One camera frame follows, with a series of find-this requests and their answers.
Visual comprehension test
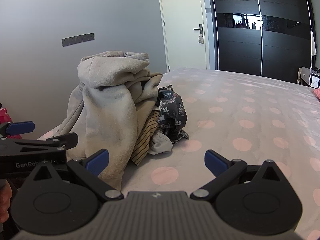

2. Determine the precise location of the dark floral garment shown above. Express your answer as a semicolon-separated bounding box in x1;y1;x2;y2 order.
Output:
156;85;190;145

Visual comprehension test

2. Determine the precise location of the light grey garment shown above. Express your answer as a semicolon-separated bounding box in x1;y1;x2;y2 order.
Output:
147;130;173;155

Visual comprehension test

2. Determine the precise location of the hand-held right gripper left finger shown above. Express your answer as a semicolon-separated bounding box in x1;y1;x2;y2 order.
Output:
24;149;124;201

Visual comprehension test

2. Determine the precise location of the polka dot bed sheet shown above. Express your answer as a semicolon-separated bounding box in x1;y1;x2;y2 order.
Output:
37;67;320;240

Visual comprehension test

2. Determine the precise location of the person's left hand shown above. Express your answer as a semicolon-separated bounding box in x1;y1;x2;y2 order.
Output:
0;180;12;223

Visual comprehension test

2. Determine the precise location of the white side table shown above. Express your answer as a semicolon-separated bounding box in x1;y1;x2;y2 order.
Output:
297;67;320;88

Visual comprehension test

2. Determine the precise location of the beige fleece hoodie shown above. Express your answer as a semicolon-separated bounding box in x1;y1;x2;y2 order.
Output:
54;51;163;192

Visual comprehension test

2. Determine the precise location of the grey wall switch panel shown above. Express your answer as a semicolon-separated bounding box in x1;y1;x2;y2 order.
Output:
62;33;95;47

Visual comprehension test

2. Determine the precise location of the tan striped shirt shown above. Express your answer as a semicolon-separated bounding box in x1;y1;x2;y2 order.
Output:
130;110;160;166

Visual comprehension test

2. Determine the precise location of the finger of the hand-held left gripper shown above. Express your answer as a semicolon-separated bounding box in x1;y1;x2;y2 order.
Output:
0;133;78;157
0;121;35;139

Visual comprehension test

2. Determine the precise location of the black wardrobe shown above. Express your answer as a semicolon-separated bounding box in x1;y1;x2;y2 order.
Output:
209;0;315;84

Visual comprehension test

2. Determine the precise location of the white door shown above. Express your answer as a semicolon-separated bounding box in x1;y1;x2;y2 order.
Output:
157;0;209;73

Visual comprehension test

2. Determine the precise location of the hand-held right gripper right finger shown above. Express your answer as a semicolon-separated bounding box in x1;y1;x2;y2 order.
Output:
190;149;298;201

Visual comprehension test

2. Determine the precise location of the red bag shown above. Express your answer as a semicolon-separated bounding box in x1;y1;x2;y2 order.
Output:
0;107;23;140

